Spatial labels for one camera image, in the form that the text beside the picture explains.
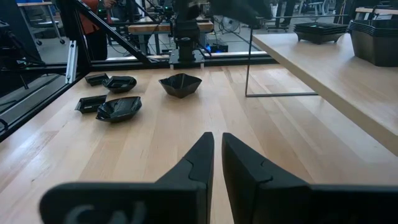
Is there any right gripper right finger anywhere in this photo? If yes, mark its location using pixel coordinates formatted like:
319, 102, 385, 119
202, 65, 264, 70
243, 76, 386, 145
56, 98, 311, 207
221, 133, 398, 224

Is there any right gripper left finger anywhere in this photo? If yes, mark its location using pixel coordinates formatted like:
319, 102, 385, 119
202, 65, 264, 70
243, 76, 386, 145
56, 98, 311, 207
39, 132, 215, 224

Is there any black rounded square bowl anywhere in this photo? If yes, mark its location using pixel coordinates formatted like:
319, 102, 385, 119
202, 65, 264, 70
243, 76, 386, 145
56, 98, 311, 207
95, 95, 143, 123

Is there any black leaf-shaped bowl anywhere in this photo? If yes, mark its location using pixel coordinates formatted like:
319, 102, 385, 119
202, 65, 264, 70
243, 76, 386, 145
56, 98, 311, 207
102, 75, 137, 94

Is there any wooden shelf with black legs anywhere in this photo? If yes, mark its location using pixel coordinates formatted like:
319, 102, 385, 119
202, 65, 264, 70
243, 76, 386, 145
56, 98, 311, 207
244, 14, 398, 156

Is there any black box with blue light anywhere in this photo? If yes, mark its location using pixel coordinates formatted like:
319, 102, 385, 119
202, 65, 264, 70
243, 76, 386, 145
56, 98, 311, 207
205, 42, 229, 54

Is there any wooden workbench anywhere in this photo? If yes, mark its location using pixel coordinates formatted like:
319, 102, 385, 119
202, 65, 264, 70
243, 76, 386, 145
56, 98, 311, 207
127, 20, 215, 56

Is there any person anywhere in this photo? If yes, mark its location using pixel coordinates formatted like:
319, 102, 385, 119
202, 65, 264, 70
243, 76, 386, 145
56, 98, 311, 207
79, 0, 118, 60

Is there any round floor fan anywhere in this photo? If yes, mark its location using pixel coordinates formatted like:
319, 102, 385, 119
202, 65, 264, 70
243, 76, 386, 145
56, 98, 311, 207
221, 16, 242, 34

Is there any wooden background table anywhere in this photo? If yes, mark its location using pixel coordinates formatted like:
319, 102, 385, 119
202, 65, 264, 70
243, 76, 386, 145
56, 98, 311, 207
354, 6, 398, 21

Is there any wooden table on wheels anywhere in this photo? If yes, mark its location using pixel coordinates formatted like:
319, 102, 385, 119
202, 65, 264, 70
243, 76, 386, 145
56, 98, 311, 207
17, 1, 66, 46

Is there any black aluminium table frame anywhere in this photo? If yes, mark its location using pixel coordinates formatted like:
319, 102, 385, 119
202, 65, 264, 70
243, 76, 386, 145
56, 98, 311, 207
0, 0, 279, 142

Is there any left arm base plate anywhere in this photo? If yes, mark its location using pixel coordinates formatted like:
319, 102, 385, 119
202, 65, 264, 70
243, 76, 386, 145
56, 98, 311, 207
169, 49, 206, 68

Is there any silver frame bracket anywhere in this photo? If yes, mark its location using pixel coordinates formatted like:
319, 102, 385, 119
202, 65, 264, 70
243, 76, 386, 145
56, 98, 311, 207
65, 40, 78, 84

